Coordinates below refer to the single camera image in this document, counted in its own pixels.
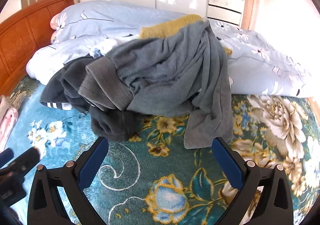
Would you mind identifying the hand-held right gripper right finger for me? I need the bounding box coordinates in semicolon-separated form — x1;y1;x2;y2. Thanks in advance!
212;136;293;225

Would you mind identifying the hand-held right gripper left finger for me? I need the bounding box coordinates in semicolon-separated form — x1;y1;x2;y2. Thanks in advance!
27;136;109;225

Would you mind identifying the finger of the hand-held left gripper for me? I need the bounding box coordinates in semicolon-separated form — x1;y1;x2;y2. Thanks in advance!
0;148;14;168
9;147;41;173

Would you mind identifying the grey sweater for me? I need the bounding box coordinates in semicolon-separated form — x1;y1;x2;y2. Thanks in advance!
78;19;234;150

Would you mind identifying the pink folded fleece garment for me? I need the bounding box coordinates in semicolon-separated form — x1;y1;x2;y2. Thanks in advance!
0;105;19;153

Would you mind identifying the teal floral blanket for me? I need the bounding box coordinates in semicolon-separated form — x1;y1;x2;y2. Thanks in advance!
0;75;320;225

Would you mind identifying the dark striped jacket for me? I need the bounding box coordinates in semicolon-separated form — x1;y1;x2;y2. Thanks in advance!
40;56;137;142

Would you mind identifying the light blue floral duvet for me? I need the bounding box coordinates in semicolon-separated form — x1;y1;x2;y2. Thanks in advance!
26;0;313;97

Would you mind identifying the orange wooden headboard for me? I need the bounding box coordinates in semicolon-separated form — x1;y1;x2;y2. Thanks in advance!
0;0;75;97

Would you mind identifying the yellow knit garment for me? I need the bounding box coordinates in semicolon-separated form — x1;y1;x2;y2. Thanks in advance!
139;14;204;39

